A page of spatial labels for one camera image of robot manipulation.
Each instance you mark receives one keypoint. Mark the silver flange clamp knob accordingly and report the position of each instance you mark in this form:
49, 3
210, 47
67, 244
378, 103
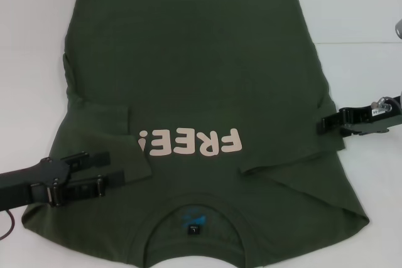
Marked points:
376, 105

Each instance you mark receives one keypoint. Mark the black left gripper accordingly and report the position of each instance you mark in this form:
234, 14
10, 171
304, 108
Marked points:
31, 180

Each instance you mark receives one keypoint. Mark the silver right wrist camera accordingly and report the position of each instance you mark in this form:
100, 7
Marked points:
399, 29

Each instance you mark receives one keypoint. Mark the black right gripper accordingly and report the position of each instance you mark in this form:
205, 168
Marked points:
389, 120

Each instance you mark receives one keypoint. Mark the dark green FREE t-shirt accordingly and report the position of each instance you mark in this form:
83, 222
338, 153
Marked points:
194, 61

